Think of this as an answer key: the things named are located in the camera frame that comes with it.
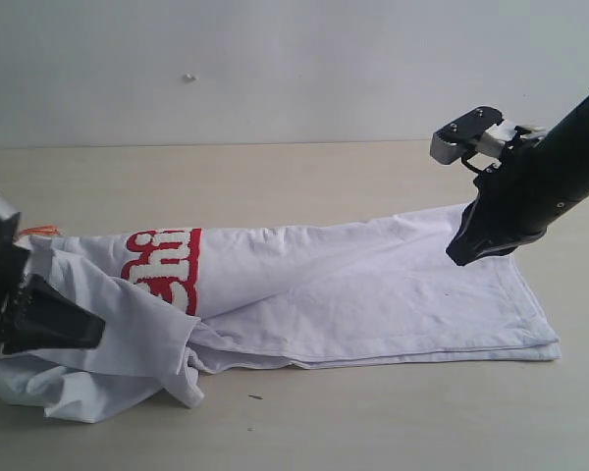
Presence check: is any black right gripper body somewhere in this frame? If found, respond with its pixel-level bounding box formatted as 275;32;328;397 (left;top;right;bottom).
474;131;589;236

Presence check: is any white t-shirt red lettering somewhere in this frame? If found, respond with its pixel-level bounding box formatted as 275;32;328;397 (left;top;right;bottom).
0;206;561;423

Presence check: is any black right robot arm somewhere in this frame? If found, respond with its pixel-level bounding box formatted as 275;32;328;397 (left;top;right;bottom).
430;95;589;266

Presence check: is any orange neck label tag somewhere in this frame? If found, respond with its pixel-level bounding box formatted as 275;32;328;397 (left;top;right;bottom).
18;225;62;238

